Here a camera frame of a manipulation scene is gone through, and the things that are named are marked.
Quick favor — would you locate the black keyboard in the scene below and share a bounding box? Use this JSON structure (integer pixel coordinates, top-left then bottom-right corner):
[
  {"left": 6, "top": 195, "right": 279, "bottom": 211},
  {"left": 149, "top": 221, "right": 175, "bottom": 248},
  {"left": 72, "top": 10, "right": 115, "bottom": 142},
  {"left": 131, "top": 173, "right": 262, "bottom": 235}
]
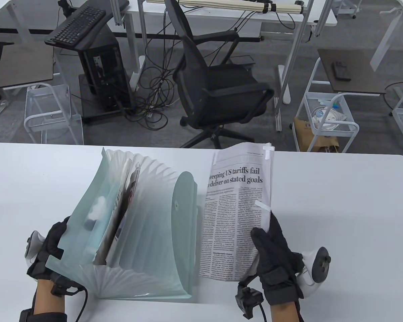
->
[{"left": 44, "top": 6, "right": 107, "bottom": 47}]

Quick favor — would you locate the small black device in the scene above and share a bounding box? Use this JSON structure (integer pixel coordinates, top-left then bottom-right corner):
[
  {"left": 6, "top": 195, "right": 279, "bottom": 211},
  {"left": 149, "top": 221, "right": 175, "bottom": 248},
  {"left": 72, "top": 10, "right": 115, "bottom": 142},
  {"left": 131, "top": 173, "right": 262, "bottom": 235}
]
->
[{"left": 332, "top": 61, "right": 352, "bottom": 81}]

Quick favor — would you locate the white printed form document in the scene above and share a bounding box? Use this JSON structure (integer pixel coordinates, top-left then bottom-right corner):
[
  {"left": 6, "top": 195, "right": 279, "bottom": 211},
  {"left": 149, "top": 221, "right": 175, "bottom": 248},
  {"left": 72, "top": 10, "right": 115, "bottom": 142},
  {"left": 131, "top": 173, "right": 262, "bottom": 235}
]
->
[{"left": 94, "top": 159, "right": 132, "bottom": 265}]

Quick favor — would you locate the black office chair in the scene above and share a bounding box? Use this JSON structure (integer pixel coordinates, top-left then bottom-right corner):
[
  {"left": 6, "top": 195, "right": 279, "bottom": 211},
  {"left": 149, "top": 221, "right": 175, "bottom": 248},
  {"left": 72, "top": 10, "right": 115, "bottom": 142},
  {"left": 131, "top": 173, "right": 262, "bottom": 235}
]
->
[{"left": 164, "top": 0, "right": 275, "bottom": 149}]

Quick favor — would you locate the coiled white cable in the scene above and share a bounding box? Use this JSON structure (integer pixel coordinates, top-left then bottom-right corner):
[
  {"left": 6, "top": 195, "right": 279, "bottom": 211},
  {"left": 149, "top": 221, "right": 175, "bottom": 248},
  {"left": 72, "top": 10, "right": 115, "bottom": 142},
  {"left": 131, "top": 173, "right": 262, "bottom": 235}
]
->
[{"left": 311, "top": 106, "right": 348, "bottom": 131}]

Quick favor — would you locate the brown paper bag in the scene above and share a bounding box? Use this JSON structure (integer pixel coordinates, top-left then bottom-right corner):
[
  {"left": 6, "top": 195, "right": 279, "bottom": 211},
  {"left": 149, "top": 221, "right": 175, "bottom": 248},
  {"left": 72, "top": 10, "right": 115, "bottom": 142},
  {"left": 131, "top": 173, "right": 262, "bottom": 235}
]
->
[{"left": 294, "top": 117, "right": 340, "bottom": 153}]

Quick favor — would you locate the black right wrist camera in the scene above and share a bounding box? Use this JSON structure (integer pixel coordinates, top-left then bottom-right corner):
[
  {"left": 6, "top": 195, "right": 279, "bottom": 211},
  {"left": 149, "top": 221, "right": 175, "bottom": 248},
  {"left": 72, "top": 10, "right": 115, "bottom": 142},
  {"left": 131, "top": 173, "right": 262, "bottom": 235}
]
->
[{"left": 235, "top": 287, "right": 264, "bottom": 319}]

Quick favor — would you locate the person's right hand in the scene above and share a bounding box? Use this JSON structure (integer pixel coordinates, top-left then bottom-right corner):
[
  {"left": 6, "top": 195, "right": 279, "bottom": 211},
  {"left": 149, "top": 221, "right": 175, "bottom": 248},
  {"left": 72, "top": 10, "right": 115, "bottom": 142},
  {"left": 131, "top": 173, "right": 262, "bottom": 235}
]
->
[{"left": 250, "top": 211, "right": 305, "bottom": 306}]

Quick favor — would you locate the black computer stand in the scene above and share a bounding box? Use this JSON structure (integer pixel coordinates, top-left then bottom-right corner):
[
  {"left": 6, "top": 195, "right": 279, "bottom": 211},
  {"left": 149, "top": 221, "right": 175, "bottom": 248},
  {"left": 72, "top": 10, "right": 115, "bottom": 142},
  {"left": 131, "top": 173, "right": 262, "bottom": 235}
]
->
[{"left": 44, "top": 23, "right": 136, "bottom": 126}]

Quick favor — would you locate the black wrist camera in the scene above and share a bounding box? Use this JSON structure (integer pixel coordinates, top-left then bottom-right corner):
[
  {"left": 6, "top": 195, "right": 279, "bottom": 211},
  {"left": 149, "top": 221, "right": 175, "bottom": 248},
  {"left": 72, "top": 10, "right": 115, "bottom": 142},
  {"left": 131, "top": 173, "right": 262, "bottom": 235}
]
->
[
  {"left": 235, "top": 287, "right": 264, "bottom": 319},
  {"left": 50, "top": 272, "right": 87, "bottom": 296}
]

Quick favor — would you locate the person's right forearm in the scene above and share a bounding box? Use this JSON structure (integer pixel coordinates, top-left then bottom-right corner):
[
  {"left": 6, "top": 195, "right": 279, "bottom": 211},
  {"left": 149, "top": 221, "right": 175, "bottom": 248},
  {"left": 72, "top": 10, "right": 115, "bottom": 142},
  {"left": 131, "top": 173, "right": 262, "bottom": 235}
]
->
[{"left": 270, "top": 300, "right": 298, "bottom": 322}]

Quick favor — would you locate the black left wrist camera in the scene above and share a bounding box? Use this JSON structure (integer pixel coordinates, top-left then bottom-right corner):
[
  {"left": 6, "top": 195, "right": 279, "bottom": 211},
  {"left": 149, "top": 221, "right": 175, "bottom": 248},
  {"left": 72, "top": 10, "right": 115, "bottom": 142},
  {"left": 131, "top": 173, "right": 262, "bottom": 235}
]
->
[{"left": 50, "top": 272, "right": 87, "bottom": 296}]

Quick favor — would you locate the light green accordion folder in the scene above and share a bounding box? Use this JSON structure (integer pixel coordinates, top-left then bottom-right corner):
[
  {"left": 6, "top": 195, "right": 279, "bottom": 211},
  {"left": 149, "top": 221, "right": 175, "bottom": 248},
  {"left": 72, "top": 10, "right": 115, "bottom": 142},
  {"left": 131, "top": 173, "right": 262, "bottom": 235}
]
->
[{"left": 45, "top": 146, "right": 199, "bottom": 300}]

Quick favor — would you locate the white desk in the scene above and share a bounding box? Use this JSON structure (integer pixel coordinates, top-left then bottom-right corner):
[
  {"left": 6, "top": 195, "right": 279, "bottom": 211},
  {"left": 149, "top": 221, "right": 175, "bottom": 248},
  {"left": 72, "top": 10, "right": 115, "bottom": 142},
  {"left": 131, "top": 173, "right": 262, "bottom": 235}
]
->
[
  {"left": 124, "top": 0, "right": 338, "bottom": 132},
  {"left": 0, "top": 0, "right": 31, "bottom": 44}
]

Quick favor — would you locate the person's left forearm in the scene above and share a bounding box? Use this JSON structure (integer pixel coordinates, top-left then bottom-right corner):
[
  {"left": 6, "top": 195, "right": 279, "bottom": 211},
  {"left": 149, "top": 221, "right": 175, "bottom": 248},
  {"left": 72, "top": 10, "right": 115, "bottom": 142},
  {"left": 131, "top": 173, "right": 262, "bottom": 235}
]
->
[{"left": 34, "top": 278, "right": 66, "bottom": 316}]

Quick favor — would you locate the tangle of black cables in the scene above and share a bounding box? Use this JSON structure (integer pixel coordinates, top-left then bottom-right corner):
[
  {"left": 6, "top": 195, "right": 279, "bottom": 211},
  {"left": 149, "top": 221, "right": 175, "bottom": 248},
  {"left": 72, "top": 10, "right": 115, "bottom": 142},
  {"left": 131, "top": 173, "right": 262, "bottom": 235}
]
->
[{"left": 121, "top": 10, "right": 188, "bottom": 131}]

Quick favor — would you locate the white power strip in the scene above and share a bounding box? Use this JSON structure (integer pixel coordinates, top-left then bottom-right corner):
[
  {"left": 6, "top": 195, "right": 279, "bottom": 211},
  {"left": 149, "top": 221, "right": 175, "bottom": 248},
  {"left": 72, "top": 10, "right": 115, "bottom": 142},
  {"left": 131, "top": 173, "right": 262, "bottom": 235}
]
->
[{"left": 130, "top": 55, "right": 145, "bottom": 91}]

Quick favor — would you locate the newspaper with airplane photo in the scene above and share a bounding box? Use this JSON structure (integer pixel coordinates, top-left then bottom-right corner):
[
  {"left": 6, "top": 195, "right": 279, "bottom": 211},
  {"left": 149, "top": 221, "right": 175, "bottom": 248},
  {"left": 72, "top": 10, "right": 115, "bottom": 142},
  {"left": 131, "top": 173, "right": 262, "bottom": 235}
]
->
[{"left": 199, "top": 143, "right": 276, "bottom": 283}]

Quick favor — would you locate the dark brown board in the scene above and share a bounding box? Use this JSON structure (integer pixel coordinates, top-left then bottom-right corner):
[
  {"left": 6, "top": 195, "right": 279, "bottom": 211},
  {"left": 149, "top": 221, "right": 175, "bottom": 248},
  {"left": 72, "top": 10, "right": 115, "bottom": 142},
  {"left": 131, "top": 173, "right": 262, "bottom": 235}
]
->
[
  {"left": 0, "top": 42, "right": 54, "bottom": 88},
  {"left": 317, "top": 49, "right": 387, "bottom": 94}
]

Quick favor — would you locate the black computer tower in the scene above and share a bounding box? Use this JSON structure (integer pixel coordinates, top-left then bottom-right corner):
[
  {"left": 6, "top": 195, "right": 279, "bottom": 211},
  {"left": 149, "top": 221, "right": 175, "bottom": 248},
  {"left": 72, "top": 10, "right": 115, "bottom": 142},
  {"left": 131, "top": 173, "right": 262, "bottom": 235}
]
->
[{"left": 75, "top": 25, "right": 133, "bottom": 113}]

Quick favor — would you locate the person's left hand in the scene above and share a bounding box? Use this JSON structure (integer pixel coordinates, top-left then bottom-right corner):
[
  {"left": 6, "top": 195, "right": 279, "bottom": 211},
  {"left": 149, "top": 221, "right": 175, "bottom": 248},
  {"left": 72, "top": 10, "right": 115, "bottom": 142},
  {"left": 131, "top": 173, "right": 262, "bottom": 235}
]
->
[{"left": 27, "top": 216, "right": 71, "bottom": 281}]

